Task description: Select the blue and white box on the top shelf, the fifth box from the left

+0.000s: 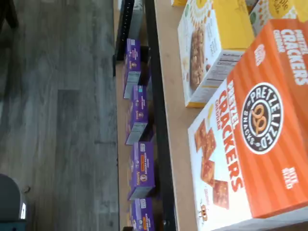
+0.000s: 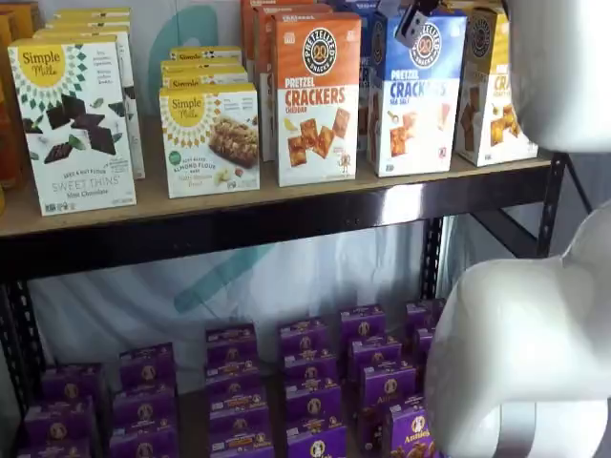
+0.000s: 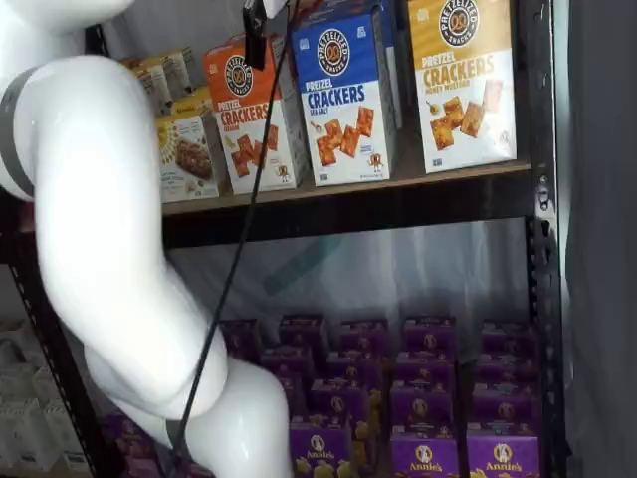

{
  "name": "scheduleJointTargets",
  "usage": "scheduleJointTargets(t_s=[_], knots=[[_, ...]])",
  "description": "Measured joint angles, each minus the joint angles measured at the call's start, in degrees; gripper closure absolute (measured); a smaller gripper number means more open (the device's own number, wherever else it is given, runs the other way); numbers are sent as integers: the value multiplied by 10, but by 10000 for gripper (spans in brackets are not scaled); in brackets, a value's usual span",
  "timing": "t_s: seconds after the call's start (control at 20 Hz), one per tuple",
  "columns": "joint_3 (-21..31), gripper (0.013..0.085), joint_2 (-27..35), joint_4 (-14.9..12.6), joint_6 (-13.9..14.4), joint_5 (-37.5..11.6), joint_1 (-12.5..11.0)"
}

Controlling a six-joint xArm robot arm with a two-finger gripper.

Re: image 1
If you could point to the small yellow box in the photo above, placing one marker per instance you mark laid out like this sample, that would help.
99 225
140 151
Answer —
179 2

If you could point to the orange pretzel crackers box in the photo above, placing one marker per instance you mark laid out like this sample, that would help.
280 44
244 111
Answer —
264 168

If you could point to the black perforated shelf post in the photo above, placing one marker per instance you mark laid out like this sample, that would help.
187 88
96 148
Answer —
124 29

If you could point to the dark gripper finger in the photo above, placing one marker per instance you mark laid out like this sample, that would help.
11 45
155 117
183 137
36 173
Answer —
128 229

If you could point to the dark furniture leg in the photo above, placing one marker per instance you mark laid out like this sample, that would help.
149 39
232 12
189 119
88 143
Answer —
8 12

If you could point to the black metal shelf frame rail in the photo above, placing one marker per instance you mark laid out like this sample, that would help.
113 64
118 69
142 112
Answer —
156 96

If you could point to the purple macaroni box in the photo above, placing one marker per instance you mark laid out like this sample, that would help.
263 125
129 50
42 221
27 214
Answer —
132 62
137 113
142 168
143 214

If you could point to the grey rounded object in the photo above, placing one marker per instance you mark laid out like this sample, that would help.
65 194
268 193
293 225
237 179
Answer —
10 202

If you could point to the grey cardboard box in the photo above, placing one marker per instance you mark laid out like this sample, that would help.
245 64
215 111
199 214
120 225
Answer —
137 19

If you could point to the yellow white granola bar box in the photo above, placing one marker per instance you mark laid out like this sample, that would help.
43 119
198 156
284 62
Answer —
204 60

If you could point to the tan wooden shelf board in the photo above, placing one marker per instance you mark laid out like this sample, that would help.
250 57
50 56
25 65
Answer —
120 144
173 72

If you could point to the white yellow snack box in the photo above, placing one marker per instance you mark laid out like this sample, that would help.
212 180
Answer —
276 9

